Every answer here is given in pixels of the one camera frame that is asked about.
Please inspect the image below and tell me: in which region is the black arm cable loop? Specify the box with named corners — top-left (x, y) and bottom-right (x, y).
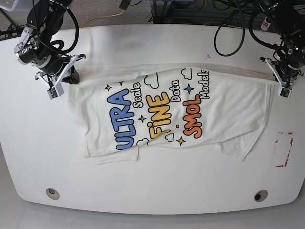
top-left (213, 0), bottom-right (253, 57)

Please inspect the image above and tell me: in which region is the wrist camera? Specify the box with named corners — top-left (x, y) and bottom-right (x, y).
top-left (47, 84), bottom-right (64, 100)
top-left (278, 86), bottom-right (292, 99)

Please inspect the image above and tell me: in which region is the red tape rectangle marking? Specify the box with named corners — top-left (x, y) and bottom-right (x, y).
top-left (273, 132), bottom-right (294, 168)

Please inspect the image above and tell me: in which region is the white power strip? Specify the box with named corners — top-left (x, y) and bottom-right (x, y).
top-left (261, 17), bottom-right (271, 31)

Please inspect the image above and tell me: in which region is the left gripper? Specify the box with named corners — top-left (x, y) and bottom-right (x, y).
top-left (260, 46), bottom-right (305, 95)

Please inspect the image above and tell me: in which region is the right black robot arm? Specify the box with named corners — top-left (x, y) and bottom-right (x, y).
top-left (14, 0), bottom-right (86, 99)

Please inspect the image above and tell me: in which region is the table grommet hole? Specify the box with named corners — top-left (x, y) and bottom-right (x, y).
top-left (254, 190), bottom-right (268, 202)
top-left (46, 188), bottom-right (60, 200)

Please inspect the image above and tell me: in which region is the left table grommet hole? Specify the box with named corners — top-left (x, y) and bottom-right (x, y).
top-left (46, 188), bottom-right (60, 200)

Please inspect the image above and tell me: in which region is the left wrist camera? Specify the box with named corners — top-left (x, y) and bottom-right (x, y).
top-left (278, 86), bottom-right (292, 99)

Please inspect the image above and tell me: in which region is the white printed T-shirt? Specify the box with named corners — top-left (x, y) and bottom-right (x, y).
top-left (68, 26), bottom-right (278, 166)

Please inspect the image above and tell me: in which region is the right table grommet hole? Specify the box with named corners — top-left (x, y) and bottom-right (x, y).
top-left (254, 190), bottom-right (268, 202)

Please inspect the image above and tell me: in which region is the black tripod stand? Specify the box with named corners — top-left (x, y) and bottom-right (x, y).
top-left (0, 24), bottom-right (26, 41)

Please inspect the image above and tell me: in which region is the clear plastic storage box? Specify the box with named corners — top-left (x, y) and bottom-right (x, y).
top-left (0, 0), bottom-right (18, 12)

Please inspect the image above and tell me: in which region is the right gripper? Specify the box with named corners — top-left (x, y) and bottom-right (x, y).
top-left (14, 26), bottom-right (86, 90)

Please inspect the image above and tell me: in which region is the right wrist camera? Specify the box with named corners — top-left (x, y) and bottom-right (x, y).
top-left (47, 84), bottom-right (64, 100)

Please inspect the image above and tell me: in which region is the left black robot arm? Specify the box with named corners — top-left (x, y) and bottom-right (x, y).
top-left (248, 0), bottom-right (305, 99)

